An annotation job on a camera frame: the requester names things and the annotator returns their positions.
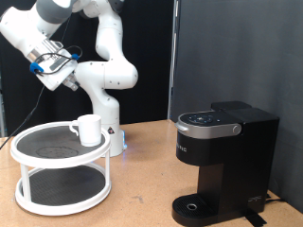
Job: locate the black Keurig coffee machine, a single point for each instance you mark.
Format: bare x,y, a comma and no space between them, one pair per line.
240,164

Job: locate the black tape strip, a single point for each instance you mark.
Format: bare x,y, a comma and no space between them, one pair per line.
255,219

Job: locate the white two-tier turntable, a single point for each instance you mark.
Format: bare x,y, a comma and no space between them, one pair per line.
60,160

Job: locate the white mug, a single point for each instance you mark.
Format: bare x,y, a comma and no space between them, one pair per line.
90,130

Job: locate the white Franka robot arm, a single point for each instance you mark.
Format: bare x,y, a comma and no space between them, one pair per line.
107,75

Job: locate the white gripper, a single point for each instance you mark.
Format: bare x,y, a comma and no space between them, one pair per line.
53,80

